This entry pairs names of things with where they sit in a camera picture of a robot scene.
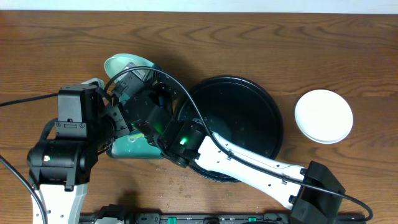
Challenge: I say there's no mint plate with three smears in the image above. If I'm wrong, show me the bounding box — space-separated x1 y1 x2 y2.
104 54 154 81

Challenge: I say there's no white plate with smears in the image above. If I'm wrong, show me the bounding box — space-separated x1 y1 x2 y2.
294 89 354 144

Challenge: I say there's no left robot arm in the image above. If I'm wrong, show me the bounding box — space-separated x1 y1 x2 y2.
27 84 129 223

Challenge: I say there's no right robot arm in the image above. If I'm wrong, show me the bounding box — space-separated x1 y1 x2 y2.
106 70 345 223

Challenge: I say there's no black rectangular water tray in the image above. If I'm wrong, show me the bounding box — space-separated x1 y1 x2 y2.
106 131 163 159

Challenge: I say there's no round black tray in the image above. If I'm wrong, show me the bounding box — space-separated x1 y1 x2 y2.
174 75 284 184

